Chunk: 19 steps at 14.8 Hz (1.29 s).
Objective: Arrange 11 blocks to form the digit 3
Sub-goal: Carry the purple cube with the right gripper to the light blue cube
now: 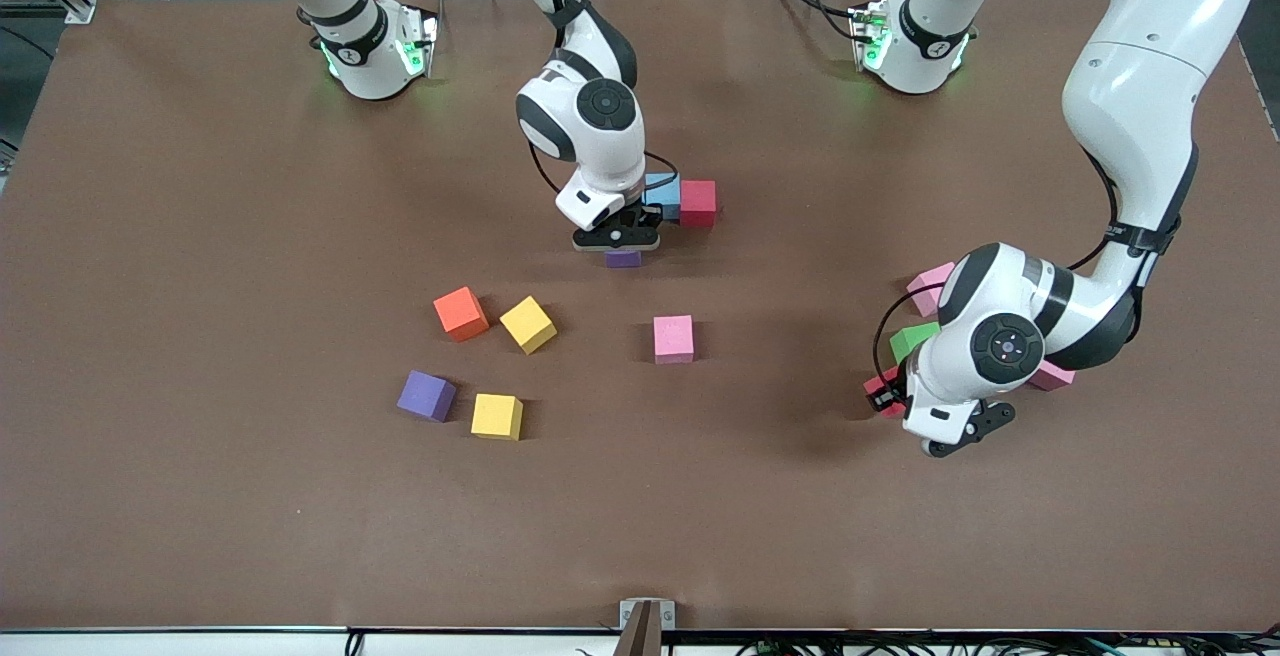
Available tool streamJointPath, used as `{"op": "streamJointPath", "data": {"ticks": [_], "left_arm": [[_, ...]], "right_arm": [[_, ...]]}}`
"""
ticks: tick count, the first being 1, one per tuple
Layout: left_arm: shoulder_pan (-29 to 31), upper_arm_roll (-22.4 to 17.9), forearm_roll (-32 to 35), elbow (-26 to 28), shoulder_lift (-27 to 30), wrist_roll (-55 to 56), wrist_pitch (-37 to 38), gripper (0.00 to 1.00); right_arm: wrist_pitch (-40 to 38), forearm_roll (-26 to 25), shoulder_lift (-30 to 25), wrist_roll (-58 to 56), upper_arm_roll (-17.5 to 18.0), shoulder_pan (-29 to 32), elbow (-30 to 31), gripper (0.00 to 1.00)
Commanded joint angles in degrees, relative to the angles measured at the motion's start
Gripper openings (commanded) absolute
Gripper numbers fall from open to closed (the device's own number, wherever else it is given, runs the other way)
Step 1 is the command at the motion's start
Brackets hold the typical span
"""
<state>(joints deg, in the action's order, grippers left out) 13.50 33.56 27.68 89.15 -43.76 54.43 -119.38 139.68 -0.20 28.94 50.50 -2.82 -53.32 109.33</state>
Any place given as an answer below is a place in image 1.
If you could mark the pink foam cube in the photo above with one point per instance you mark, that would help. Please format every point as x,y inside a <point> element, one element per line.
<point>1053,379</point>
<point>925,288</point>
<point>673,339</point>

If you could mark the green foam cube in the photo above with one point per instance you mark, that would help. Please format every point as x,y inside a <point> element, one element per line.
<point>910,343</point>

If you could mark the yellow foam cube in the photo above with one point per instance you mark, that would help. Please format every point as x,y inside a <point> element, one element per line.
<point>497,416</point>
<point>528,324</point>

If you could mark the blue foam cube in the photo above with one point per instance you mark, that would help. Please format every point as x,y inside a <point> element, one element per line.
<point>665,194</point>

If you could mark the white table edge rail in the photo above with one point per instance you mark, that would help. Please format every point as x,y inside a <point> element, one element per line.
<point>150,646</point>

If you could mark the purple foam cube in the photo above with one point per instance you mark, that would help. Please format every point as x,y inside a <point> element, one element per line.
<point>426,396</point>
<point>623,259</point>

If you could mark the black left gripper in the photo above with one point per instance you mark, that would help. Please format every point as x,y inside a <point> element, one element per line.
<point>884,396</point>

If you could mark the large table cover sheet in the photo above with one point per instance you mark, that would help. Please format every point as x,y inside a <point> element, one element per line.
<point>200,286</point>

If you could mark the grey metal table bracket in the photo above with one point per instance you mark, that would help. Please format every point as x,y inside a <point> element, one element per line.
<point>647,616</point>

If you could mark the orange foam cube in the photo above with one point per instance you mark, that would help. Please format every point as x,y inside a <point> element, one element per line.
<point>461,313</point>

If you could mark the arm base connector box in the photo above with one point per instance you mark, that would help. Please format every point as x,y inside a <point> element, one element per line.
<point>870,36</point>
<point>417,41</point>

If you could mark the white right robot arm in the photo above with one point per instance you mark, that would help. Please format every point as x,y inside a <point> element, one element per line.
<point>600,151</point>

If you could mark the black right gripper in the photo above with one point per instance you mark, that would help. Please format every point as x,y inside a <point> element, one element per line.
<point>653,218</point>

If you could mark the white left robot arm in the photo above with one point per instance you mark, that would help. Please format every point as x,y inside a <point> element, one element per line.
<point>1130,96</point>

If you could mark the red foam cube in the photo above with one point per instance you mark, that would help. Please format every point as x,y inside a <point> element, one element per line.
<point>698,204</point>
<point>888,413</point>

